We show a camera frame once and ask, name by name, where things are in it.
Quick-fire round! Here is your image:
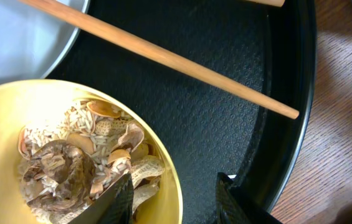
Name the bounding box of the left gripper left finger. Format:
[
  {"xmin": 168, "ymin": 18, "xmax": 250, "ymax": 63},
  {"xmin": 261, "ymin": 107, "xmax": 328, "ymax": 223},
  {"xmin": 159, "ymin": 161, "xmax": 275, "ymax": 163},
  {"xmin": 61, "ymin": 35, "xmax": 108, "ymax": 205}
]
[{"xmin": 70, "ymin": 174, "xmax": 133, "ymax": 224}]

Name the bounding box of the food scraps and rice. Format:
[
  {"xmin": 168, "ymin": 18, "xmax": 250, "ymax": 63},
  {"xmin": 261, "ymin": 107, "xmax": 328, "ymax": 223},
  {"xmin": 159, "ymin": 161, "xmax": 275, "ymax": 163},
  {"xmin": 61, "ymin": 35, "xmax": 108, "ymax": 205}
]
[{"xmin": 17, "ymin": 99, "xmax": 165, "ymax": 223}]

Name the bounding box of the yellow bowl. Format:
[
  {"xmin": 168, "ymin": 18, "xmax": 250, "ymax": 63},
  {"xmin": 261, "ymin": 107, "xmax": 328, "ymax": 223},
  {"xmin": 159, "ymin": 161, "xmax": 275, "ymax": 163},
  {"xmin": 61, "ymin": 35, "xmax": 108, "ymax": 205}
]
[{"xmin": 0, "ymin": 80, "xmax": 183, "ymax": 223}]

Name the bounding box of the wooden chopstick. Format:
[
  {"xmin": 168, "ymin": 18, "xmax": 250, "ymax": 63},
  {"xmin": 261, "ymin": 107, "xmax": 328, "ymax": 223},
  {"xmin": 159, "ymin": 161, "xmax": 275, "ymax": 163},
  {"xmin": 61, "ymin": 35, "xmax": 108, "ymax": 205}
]
[
  {"xmin": 21, "ymin": 0, "xmax": 299, "ymax": 119},
  {"xmin": 247, "ymin": 0, "xmax": 285, "ymax": 7}
]

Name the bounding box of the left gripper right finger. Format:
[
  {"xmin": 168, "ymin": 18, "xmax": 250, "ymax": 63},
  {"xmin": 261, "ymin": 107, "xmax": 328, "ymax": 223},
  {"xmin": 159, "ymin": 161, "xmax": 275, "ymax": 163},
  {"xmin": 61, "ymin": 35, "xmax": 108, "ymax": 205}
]
[{"xmin": 216, "ymin": 172, "xmax": 282, "ymax": 224}]

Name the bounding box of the round black serving tray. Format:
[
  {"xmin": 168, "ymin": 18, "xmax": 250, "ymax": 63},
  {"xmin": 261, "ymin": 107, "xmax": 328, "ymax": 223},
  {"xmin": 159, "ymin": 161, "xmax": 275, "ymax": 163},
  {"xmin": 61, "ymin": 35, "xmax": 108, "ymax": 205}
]
[{"xmin": 50, "ymin": 0, "xmax": 316, "ymax": 223}]

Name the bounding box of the grey round plate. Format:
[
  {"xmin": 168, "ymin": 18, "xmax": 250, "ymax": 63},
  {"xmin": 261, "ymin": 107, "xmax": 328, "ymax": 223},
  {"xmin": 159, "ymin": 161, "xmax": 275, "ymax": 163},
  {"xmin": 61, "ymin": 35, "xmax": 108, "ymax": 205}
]
[{"xmin": 0, "ymin": 0, "xmax": 80, "ymax": 85}]

